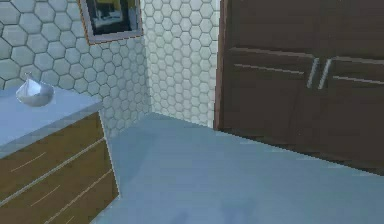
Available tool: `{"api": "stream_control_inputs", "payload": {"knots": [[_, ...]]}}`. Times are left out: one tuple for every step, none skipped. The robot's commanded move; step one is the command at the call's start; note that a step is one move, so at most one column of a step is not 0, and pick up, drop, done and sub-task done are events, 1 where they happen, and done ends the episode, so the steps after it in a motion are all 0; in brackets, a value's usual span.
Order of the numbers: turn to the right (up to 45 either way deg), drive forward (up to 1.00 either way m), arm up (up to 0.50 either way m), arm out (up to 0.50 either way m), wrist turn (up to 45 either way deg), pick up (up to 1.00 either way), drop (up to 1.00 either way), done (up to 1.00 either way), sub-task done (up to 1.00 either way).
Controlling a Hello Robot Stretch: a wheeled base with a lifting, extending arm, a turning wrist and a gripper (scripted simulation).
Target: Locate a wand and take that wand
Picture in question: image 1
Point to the grey framed wall picture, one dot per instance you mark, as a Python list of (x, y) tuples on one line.
[(111, 18)]

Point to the brown chest of drawers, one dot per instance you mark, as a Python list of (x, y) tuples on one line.
[(56, 160)]

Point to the dark brown wooden cupboard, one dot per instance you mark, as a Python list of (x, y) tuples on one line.
[(300, 83)]

